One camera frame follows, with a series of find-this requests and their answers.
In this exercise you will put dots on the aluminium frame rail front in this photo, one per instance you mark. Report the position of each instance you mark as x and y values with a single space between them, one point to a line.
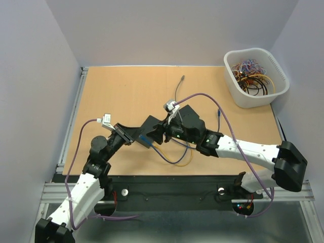
55 193

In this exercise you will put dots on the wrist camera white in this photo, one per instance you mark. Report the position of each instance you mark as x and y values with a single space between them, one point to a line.
172 109
105 121

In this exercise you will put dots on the aluminium frame rail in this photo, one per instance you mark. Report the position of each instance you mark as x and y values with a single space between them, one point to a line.
62 157
55 193

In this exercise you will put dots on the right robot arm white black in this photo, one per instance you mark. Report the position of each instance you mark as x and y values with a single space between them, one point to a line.
283 164

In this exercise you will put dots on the white plastic bin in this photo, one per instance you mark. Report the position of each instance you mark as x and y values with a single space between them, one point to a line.
272 67

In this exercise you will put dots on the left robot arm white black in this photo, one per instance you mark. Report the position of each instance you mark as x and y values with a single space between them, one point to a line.
93 184

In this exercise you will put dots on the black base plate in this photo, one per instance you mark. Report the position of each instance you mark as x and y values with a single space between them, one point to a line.
172 193

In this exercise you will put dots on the aluminium frame rail left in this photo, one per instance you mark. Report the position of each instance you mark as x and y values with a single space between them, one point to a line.
62 157

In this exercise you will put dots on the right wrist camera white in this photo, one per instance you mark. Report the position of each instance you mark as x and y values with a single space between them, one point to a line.
172 109

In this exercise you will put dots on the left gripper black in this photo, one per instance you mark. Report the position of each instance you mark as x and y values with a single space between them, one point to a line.
128 140

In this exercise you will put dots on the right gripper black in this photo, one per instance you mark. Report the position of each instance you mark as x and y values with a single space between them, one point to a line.
157 134

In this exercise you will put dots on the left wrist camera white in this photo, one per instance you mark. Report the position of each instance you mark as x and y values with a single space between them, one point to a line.
105 121

